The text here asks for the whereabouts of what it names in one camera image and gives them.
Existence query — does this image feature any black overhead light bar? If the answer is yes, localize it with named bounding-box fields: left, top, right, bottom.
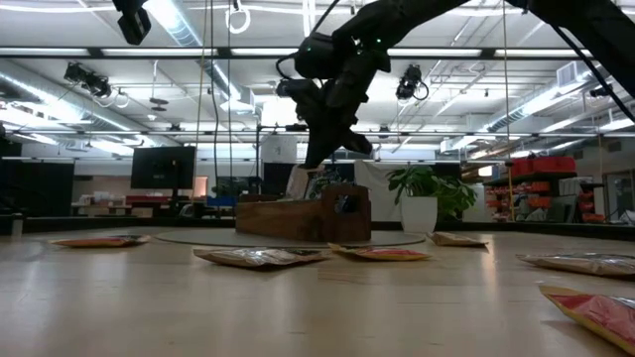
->
left=0, top=46, right=635, bottom=61

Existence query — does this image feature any white board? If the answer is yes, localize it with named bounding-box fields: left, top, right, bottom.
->
left=353, top=159, right=404, bottom=223

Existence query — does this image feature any orange tea packet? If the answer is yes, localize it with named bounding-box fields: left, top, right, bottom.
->
left=48, top=234, right=152, bottom=249
left=326, top=241, right=433, bottom=263
left=538, top=284, right=635, bottom=356

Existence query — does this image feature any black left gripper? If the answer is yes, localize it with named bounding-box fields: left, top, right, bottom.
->
left=111, top=0, right=153, bottom=47

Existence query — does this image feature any wooden tea box with handle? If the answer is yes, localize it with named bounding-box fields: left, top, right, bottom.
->
left=234, top=183, right=373, bottom=243

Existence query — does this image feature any silver ceiling air duct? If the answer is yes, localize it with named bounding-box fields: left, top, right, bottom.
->
left=141, top=0, right=259, bottom=118

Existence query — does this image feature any thin hanging cable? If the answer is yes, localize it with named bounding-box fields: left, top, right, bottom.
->
left=226, top=29, right=235, bottom=199

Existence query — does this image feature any silver beige tea packet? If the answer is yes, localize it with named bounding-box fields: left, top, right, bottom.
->
left=191, top=246, right=331, bottom=270
left=516, top=252, right=635, bottom=278
left=286, top=165, right=326, bottom=201
left=427, top=231, right=490, bottom=249

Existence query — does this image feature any shelf with red bins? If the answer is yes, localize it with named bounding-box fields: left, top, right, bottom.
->
left=483, top=155, right=607, bottom=225

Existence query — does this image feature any black monitor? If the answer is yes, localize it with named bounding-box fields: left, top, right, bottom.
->
left=130, top=145, right=197, bottom=190

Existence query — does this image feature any tan hanging rope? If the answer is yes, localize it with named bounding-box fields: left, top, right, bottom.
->
left=192, top=0, right=208, bottom=204

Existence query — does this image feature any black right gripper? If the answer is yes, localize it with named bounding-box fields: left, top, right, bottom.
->
left=276, top=49, right=392, bottom=170

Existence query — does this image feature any black hanging cable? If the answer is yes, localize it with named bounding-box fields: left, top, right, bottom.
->
left=209, top=0, right=220, bottom=199

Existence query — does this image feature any round grey mat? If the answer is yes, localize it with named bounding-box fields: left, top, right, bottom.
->
left=154, top=226, right=428, bottom=249

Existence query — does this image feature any white cable loop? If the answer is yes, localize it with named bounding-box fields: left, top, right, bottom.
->
left=225, top=0, right=252, bottom=36

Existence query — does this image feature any black table frame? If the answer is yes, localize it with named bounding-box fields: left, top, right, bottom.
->
left=0, top=213, right=635, bottom=243

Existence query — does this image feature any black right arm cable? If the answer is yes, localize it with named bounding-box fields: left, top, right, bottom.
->
left=548, top=22, right=635, bottom=124

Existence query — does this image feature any black partition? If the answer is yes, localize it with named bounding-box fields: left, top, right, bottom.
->
left=262, top=162, right=356, bottom=198

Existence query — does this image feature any green plant in white pot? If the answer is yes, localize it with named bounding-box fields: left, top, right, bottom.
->
left=385, top=165, right=478, bottom=235

